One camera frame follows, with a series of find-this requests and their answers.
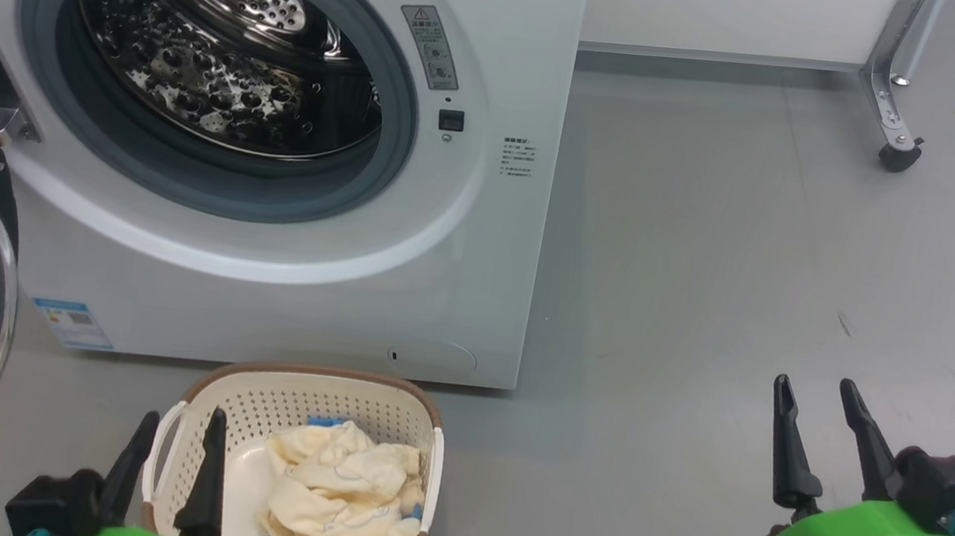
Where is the cream cloth garment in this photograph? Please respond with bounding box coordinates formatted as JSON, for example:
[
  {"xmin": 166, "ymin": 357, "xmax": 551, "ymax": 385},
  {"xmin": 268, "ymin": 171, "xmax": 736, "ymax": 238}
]
[{"xmin": 254, "ymin": 411, "xmax": 435, "ymax": 536}]

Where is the cream perforated laundry basket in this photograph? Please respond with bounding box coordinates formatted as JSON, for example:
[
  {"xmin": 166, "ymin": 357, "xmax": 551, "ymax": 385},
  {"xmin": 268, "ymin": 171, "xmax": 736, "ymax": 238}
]
[{"xmin": 136, "ymin": 349, "xmax": 453, "ymax": 536}]

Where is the white front-load washing machine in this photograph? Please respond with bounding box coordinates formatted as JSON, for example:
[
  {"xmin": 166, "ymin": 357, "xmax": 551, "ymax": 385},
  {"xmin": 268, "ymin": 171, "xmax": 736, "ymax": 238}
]
[{"xmin": 0, "ymin": 0, "xmax": 590, "ymax": 399}]

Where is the grey metal stand with casters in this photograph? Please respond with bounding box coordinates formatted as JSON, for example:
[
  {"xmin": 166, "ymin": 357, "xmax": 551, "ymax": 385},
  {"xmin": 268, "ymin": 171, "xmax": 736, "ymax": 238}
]
[{"xmin": 850, "ymin": 0, "xmax": 946, "ymax": 177}]

